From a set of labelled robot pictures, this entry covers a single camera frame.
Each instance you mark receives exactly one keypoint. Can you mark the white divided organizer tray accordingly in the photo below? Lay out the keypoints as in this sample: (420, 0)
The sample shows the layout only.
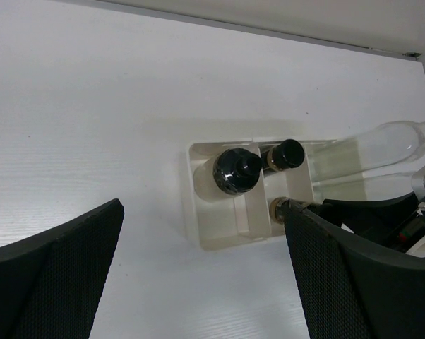
(245, 219)

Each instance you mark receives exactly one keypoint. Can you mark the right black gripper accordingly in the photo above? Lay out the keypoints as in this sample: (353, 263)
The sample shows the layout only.
(397, 222)

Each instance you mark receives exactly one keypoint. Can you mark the white salt shaker black cap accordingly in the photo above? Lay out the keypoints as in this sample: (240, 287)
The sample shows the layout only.
(229, 174)

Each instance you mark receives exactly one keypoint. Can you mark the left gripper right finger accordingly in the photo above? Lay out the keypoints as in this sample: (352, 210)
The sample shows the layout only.
(351, 287)

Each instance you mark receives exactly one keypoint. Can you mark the spice jar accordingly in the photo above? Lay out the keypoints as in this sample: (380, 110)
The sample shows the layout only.
(286, 155)
(277, 206)

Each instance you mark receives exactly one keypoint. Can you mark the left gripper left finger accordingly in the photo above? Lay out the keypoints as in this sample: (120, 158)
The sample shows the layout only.
(51, 283)

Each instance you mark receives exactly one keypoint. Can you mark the glass oil bottle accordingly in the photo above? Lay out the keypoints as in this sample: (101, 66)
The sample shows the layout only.
(386, 145)

